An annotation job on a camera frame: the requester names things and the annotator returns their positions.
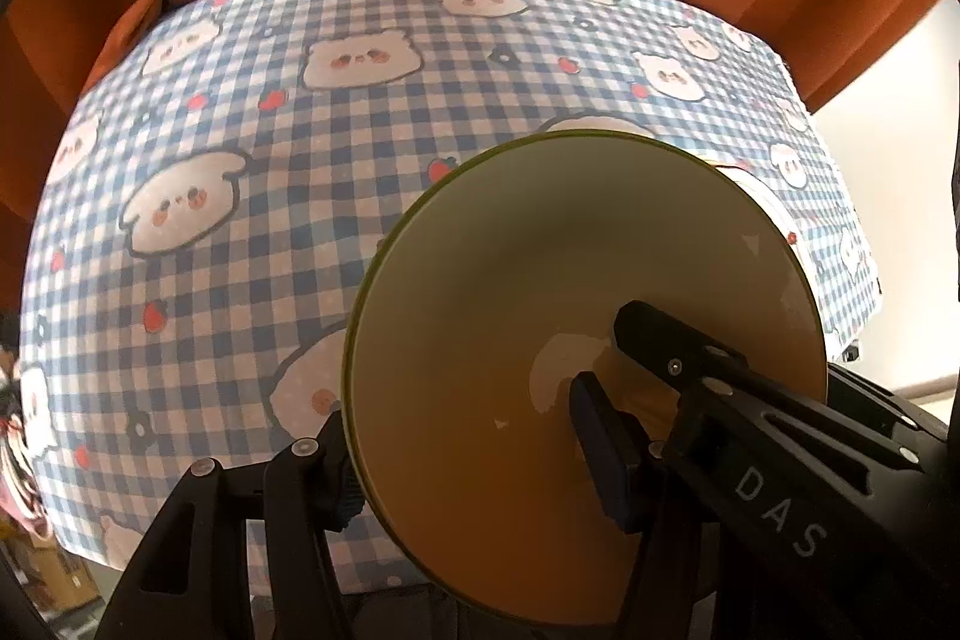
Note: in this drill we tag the printed cloth pile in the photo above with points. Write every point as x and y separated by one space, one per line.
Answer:
11 385

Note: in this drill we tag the white plate with red print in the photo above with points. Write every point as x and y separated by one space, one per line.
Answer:
754 186

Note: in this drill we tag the cardboard box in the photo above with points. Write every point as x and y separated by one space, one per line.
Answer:
52 569

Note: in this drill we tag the blue checked bear tablecloth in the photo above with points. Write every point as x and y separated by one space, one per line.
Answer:
262 175

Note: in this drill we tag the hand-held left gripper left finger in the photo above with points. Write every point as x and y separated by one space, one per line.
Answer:
315 482

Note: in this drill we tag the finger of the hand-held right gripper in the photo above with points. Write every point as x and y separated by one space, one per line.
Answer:
660 340
780 520

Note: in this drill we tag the pink cloth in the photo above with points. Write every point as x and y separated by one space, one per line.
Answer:
21 505

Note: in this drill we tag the floral ceramic bowl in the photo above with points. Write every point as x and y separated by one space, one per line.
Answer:
487 310

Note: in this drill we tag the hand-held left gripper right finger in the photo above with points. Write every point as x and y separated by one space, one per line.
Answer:
600 452

